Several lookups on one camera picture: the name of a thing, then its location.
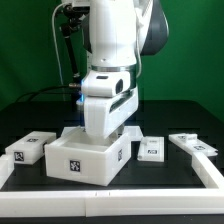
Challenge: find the white cabinet body box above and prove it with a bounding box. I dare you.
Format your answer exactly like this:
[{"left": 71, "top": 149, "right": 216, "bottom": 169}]
[{"left": 45, "top": 127, "right": 131, "bottom": 186}]

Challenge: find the white hinged door panel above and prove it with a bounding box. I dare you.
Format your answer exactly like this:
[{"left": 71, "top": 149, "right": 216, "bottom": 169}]
[{"left": 169, "top": 133, "right": 218, "bottom": 157}]

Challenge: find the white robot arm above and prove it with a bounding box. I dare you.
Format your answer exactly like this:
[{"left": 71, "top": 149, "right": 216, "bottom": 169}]
[{"left": 61, "top": 0, "right": 169, "bottom": 139}]

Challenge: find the white marker base plate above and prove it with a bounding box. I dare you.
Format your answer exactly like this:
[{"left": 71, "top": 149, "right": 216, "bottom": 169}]
[{"left": 61, "top": 126, "right": 143, "bottom": 141}]

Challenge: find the small white door panel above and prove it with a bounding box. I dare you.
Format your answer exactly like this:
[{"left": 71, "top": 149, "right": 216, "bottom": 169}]
[{"left": 137, "top": 136, "right": 164, "bottom": 162}]

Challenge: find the white obstacle frame wall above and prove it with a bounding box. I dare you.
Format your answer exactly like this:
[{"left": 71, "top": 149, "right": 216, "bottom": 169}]
[{"left": 0, "top": 153, "right": 224, "bottom": 217}]

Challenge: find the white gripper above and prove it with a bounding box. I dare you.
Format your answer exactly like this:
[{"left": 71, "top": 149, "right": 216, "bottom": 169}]
[{"left": 84, "top": 87, "right": 139, "bottom": 139}]

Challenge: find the black cable on table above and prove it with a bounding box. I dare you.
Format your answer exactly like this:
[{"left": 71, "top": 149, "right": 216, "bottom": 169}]
[{"left": 14, "top": 84, "right": 83, "bottom": 103}]

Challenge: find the white cable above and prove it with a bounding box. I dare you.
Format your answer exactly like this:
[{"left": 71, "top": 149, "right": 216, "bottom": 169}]
[{"left": 50, "top": 2, "right": 73, "bottom": 86}]

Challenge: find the white cabinet top block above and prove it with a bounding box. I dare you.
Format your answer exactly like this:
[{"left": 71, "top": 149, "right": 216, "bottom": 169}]
[{"left": 5, "top": 131, "right": 56, "bottom": 165}]

